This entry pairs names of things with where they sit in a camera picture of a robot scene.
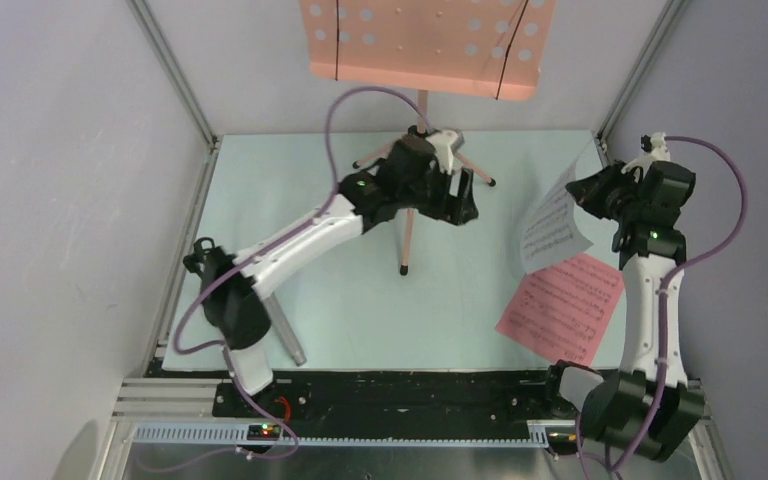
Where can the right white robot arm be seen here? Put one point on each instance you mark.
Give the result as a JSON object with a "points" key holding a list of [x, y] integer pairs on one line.
{"points": [[644, 406]]}

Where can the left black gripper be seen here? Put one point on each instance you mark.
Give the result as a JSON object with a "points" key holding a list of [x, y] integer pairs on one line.
{"points": [[456, 210]]}

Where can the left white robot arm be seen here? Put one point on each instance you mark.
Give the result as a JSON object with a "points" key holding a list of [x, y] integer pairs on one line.
{"points": [[417, 174]]}

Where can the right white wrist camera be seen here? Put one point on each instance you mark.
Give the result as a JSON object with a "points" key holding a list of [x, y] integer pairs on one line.
{"points": [[654, 149]]}

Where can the grey metal microphone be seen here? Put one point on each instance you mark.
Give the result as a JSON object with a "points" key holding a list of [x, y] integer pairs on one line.
{"points": [[284, 331]]}

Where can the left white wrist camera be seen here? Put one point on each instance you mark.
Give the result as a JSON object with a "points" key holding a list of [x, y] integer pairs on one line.
{"points": [[446, 143]]}

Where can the white sheet music page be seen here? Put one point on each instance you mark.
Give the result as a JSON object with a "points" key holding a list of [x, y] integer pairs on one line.
{"points": [[550, 234]]}

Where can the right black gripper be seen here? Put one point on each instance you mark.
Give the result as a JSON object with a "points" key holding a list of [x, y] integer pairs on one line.
{"points": [[588, 189]]}

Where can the pink paper sheet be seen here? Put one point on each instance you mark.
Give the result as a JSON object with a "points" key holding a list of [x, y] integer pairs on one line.
{"points": [[562, 312]]}

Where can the right aluminium frame post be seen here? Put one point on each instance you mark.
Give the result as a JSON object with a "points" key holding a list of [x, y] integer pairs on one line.
{"points": [[665, 24]]}

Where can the left aluminium frame post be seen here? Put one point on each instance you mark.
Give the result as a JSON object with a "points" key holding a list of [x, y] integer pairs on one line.
{"points": [[158, 43]]}

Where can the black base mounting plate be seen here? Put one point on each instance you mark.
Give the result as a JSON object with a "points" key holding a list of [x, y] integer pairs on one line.
{"points": [[402, 402]]}

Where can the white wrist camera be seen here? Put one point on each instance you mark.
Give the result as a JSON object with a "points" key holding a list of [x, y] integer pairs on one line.
{"points": [[654, 149], [446, 143]]}

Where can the aluminium frame post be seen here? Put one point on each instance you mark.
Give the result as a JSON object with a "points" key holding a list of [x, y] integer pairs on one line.
{"points": [[665, 24], [158, 43]]}

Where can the white slotted cable duct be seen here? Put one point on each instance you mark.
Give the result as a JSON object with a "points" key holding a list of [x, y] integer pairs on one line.
{"points": [[249, 434]]}

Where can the pink music stand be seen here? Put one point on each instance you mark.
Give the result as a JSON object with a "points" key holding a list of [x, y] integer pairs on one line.
{"points": [[489, 49]]}

